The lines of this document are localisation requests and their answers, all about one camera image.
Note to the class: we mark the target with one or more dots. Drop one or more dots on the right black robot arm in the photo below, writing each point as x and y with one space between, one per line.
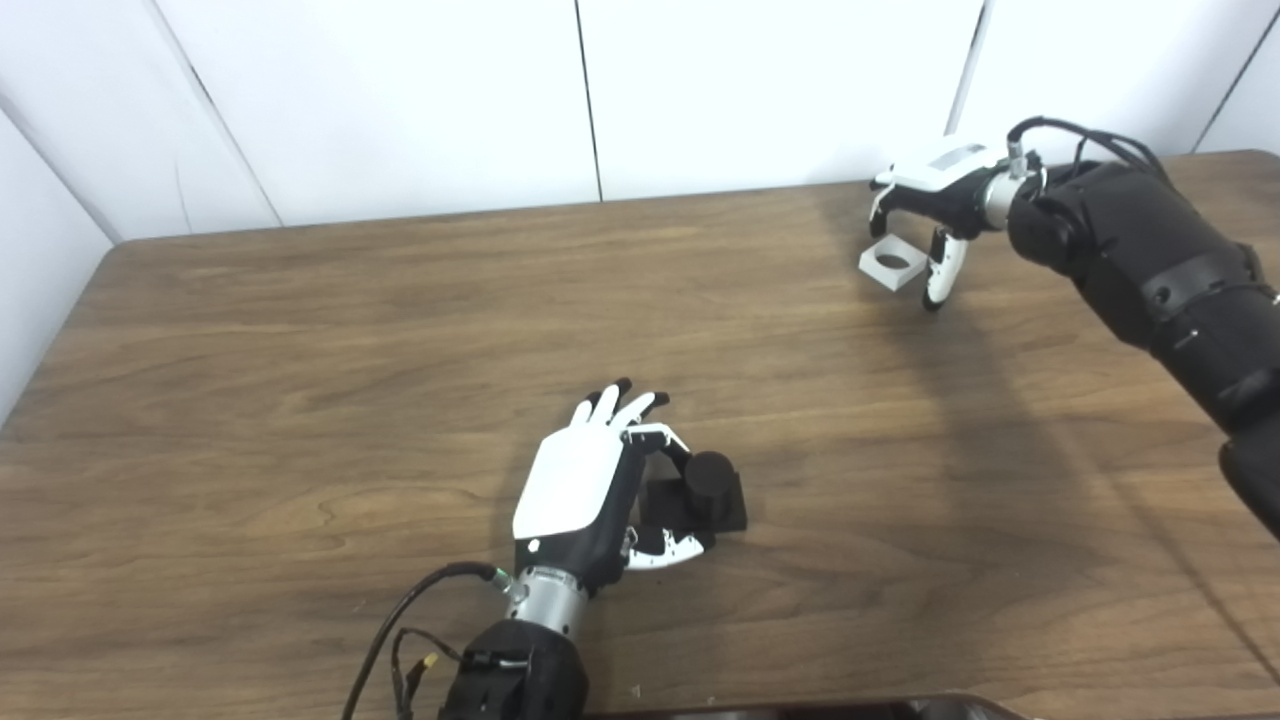
1150 250

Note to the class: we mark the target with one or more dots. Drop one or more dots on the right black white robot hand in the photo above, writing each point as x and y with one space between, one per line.
945 175

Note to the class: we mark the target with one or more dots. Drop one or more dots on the white square piece with hole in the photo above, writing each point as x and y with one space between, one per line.
880 272

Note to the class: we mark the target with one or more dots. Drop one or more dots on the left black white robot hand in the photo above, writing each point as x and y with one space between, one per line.
570 480

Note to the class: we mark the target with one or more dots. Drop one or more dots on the black peg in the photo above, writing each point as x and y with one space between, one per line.
715 500

